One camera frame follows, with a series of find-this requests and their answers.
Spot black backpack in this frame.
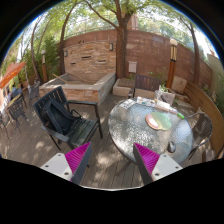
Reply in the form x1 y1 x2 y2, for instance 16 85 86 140
41 99 81 135

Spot round glass patio table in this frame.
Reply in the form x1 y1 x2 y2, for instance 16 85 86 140
107 98 194 177

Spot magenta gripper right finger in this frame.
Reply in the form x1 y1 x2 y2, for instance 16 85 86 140
133 143 182 185

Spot dark green patio chair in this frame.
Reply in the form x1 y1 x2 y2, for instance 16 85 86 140
33 86 103 149

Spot grey computer mouse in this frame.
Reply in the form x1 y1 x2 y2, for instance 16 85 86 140
167 141 176 153

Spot clear plastic container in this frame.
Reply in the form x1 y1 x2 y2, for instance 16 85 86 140
155 89 175 105

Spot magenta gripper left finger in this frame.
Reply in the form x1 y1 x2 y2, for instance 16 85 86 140
41 142 92 185

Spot wooden lamp post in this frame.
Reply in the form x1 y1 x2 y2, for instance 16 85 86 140
166 39 178 88

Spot metal mesh chair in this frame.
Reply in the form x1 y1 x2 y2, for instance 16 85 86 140
186 112 213 158

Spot green marker pen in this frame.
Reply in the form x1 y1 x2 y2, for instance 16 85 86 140
177 112 185 119

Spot papers on table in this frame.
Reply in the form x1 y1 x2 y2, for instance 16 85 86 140
120 99 135 109

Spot black metal chair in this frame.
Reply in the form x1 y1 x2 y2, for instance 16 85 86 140
7 99 27 127

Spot large tree trunk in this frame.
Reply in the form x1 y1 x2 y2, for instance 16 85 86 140
116 13 130 78

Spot orange patio umbrella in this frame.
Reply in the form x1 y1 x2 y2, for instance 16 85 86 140
0 62 25 89

